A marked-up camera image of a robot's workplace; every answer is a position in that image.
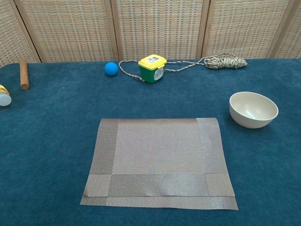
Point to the woven bamboo folding screen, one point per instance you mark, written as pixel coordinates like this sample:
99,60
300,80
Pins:
160,28

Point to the blue carpet table cover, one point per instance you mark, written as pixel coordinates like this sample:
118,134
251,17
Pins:
47,141

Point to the green box with yellow lid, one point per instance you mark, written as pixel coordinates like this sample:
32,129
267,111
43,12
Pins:
150,73

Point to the woven grey placemat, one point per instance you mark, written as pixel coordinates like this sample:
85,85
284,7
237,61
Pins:
160,153

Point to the blue ball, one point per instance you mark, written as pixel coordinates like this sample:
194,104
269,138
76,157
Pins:
111,69

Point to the tea bottle with white cap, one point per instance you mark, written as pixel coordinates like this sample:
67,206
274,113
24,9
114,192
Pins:
4,100

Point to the cream ceramic bowl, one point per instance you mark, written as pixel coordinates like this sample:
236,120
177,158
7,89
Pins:
254,117

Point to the brown wooden dowel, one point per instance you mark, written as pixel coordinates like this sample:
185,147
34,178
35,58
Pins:
24,75

